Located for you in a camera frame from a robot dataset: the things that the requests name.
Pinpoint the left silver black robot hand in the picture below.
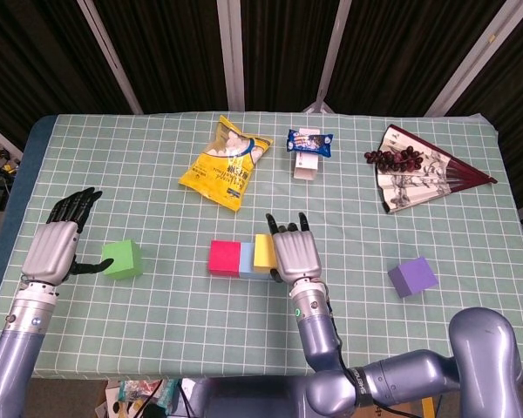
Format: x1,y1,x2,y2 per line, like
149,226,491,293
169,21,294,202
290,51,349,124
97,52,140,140
20,186,115,287

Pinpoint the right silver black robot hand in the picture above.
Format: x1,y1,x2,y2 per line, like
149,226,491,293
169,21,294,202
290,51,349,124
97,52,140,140
264,212,323,284

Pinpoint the yellow foam cube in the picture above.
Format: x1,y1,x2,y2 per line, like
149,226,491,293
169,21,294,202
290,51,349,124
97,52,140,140
253,233,278,276

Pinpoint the light blue foam cube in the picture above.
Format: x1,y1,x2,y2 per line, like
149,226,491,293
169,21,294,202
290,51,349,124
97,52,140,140
238,242,271,280

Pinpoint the pink foam cube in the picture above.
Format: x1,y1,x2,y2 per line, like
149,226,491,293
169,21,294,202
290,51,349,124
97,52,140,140
207,239,242,278

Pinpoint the green foam cube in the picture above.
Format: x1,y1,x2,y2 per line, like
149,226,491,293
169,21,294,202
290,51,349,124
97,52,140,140
101,239,144,280

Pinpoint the blue table pad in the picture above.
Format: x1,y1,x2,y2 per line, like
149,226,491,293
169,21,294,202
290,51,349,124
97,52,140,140
0,115,57,284

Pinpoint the white open cardboard box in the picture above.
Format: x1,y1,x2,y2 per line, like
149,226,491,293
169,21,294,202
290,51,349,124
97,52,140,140
293,127,323,180

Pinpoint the yellow snack bag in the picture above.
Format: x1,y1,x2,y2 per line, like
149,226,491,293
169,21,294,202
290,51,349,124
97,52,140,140
177,114,275,213

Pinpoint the blue cookie packet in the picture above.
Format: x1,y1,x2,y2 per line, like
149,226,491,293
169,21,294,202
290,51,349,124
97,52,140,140
286,128,335,158

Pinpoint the purple foam cube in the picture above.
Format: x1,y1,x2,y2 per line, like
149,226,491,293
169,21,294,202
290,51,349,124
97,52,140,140
387,256,440,300

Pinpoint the painted paper folding fan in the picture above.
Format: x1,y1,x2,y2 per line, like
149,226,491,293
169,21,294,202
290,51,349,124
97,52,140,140
373,124,499,215

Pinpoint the dark red grape bunch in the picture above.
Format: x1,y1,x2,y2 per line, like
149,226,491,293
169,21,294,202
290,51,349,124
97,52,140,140
363,146,424,172

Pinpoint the green checkered tablecloth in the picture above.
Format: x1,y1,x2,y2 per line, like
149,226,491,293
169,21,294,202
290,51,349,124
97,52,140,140
0,111,523,380

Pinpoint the blue-grey robot torso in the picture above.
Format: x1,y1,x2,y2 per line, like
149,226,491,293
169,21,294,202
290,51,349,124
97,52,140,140
191,376,319,418

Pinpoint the colourful printed bag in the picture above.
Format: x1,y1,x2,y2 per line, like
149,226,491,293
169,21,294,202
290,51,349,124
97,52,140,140
96,378,180,418

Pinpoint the brown cardboard box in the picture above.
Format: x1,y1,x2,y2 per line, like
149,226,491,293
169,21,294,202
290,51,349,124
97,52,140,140
372,400,424,418

